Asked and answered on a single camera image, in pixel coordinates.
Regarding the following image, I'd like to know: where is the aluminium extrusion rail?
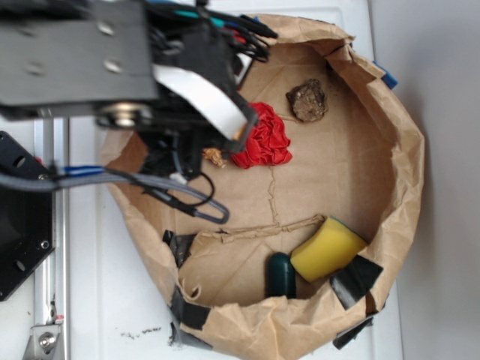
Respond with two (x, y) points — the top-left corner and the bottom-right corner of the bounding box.
(34, 118), (71, 359)

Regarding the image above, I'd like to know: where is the brown rock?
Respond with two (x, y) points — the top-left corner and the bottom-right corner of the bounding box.
(286, 79), (329, 122)

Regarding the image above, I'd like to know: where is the metal corner bracket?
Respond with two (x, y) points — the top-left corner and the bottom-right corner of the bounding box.
(22, 324), (62, 360)

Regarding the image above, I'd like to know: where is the grey braided cable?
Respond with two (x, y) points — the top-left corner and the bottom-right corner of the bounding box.
(0, 164), (230, 226)

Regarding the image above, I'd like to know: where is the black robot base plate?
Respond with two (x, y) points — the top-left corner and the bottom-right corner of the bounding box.
(1, 131), (53, 301)

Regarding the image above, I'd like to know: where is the brown paper bag tray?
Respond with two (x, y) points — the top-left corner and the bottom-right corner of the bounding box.
(109, 14), (425, 359)

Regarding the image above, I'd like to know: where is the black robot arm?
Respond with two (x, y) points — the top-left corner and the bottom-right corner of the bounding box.
(1, 1), (258, 179)

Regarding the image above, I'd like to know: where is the dark green oval object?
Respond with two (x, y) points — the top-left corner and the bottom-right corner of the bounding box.
(265, 252), (296, 299)

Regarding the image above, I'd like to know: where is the yellow sponge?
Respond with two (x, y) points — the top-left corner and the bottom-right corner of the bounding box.
(290, 217), (369, 283)

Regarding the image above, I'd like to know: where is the red crumpled paper flower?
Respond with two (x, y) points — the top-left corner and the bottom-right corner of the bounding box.
(230, 102), (293, 170)

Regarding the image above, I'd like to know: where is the white plastic board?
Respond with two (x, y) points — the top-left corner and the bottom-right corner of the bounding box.
(65, 1), (403, 359)

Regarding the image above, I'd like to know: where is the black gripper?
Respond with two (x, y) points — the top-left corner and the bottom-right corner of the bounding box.
(97, 25), (258, 180)

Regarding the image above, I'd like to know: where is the orange conch shell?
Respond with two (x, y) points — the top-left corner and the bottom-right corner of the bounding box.
(202, 148), (227, 168)

